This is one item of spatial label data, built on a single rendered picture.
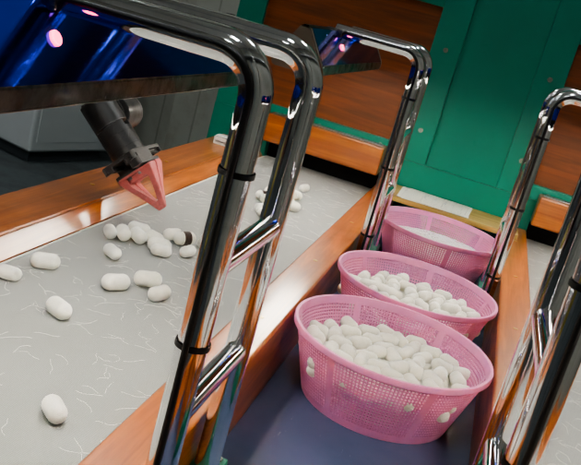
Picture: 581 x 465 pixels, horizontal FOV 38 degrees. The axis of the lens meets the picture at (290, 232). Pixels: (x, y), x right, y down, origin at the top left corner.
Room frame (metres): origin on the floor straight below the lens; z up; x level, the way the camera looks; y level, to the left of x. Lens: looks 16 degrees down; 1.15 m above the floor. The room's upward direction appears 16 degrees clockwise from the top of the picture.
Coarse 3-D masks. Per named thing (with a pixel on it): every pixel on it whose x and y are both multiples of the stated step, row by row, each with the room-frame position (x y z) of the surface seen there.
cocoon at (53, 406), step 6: (48, 396) 0.67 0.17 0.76; (54, 396) 0.67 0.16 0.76; (42, 402) 0.67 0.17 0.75; (48, 402) 0.66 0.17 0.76; (54, 402) 0.66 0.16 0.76; (60, 402) 0.67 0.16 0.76; (42, 408) 0.66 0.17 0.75; (48, 408) 0.66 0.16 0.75; (54, 408) 0.66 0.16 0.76; (60, 408) 0.66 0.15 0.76; (66, 408) 0.67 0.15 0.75; (48, 414) 0.65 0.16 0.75; (54, 414) 0.65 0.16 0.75; (60, 414) 0.65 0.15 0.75; (66, 414) 0.66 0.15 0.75; (48, 420) 0.66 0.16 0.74; (54, 420) 0.65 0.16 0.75; (60, 420) 0.65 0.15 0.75
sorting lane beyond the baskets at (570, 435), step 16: (528, 256) 1.82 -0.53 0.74; (544, 256) 1.87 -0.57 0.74; (528, 272) 1.68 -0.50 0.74; (576, 384) 1.12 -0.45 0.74; (576, 400) 1.06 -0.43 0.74; (560, 416) 0.99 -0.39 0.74; (576, 416) 1.00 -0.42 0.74; (560, 432) 0.94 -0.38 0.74; (576, 432) 0.96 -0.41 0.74; (560, 448) 0.90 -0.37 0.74; (576, 448) 0.91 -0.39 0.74; (544, 464) 0.85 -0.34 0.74; (560, 464) 0.86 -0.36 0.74; (576, 464) 0.87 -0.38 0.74
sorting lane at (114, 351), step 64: (192, 192) 1.57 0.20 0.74; (320, 192) 1.88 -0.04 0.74; (64, 256) 1.06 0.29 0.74; (128, 256) 1.13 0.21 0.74; (192, 256) 1.20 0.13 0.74; (0, 320) 0.83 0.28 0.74; (64, 320) 0.87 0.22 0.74; (128, 320) 0.92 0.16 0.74; (0, 384) 0.70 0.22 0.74; (64, 384) 0.73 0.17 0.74; (128, 384) 0.77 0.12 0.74; (0, 448) 0.60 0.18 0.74; (64, 448) 0.63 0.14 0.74
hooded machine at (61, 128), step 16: (32, 112) 4.06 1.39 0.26; (48, 112) 4.11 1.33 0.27; (64, 112) 4.20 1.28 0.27; (80, 112) 4.30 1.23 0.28; (0, 128) 4.16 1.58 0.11; (16, 128) 4.11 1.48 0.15; (32, 128) 4.06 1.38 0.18; (48, 128) 4.13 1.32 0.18; (64, 128) 4.22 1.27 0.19; (80, 128) 4.32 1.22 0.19; (0, 144) 4.20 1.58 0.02; (16, 144) 4.10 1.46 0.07; (32, 144) 4.06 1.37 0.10; (48, 144) 4.15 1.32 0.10; (64, 144) 4.24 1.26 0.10; (80, 144) 4.34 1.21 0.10; (96, 144) 4.44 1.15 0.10; (32, 160) 4.13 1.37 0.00; (48, 160) 4.22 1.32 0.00
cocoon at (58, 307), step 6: (48, 300) 0.87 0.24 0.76; (54, 300) 0.87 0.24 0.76; (60, 300) 0.87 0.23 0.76; (48, 306) 0.87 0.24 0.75; (54, 306) 0.86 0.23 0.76; (60, 306) 0.86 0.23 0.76; (66, 306) 0.87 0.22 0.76; (54, 312) 0.86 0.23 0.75; (60, 312) 0.86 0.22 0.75; (66, 312) 0.86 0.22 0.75; (60, 318) 0.86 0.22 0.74; (66, 318) 0.87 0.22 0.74
